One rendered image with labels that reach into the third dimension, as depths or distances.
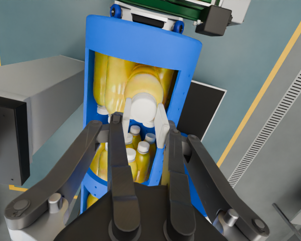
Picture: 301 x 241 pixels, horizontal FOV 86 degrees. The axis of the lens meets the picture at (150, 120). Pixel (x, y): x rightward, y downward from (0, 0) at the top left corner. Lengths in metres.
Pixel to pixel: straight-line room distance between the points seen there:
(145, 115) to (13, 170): 0.68
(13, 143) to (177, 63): 0.62
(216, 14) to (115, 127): 0.51
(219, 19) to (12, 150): 0.82
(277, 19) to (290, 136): 1.33
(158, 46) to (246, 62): 1.57
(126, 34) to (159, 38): 0.06
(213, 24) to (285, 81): 1.63
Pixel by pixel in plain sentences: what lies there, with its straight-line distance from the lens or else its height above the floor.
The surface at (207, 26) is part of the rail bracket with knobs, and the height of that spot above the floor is 1.00.
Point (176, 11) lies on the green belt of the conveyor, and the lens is 0.68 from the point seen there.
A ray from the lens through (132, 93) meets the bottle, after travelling 0.26.
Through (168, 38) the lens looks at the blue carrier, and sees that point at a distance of 0.33.
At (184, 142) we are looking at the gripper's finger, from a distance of 0.17.
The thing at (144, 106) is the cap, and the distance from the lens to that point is 0.23.
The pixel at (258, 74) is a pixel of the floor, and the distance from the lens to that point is 1.95.
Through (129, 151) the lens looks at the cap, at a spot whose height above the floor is 1.16.
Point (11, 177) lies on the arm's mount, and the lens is 0.87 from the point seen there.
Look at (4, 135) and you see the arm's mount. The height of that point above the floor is 1.06.
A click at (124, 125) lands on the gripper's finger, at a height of 1.41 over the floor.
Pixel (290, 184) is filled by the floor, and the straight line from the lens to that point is 3.20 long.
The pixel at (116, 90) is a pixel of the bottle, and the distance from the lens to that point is 0.42.
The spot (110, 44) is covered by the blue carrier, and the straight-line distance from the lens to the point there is 0.34.
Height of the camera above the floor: 1.56
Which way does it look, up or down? 63 degrees down
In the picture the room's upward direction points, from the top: 174 degrees clockwise
